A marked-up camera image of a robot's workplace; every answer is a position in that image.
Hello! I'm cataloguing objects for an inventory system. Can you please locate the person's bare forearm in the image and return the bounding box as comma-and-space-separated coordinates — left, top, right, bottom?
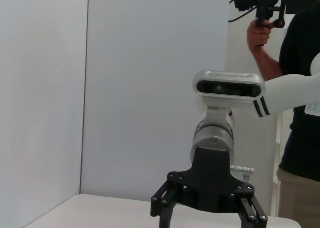
249, 42, 285, 81

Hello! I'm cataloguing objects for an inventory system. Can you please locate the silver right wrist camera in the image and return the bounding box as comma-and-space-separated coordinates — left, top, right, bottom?
192, 69, 266, 119

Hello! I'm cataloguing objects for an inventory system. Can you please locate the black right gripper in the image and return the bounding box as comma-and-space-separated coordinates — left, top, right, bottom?
149, 147, 269, 228

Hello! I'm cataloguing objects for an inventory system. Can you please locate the person's bare hand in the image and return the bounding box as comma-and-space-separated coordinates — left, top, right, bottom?
246, 19, 272, 47

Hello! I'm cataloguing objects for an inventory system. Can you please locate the person in black shirt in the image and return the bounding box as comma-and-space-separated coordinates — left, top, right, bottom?
276, 12, 320, 228

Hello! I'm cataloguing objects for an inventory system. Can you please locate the black handheld camera rig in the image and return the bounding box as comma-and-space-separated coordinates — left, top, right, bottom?
227, 0, 298, 48

